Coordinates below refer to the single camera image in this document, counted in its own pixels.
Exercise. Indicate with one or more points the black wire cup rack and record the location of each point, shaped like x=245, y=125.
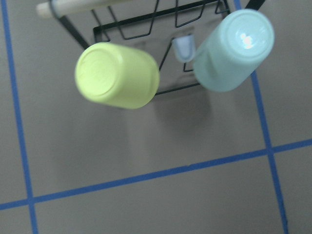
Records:
x=184, y=15

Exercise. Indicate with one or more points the yellow cup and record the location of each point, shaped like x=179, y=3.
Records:
x=117, y=75

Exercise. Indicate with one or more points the light green cup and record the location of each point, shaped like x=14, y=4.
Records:
x=240, y=43

